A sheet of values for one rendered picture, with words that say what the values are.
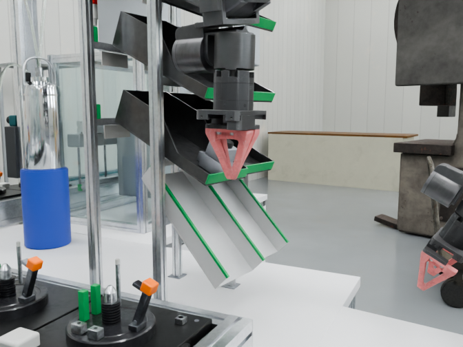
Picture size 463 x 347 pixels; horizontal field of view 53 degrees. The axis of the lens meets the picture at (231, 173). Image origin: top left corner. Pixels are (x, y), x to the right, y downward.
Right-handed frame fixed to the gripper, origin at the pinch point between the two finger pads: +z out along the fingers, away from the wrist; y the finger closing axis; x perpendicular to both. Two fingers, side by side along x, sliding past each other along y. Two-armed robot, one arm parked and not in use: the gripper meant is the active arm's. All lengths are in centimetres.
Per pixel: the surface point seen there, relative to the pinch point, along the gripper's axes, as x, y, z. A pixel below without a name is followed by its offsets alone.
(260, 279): -17, -56, 38
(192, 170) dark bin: -16.0, -16.0, 2.8
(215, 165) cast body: -13.3, -20.3, 2.2
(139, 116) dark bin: -30.4, -18.5, -7.0
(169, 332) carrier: -10.1, 0.5, 27.0
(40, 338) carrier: -27.5, 11.1, 27.5
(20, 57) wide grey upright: -128, -71, -26
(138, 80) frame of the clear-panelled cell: -78, -81, -17
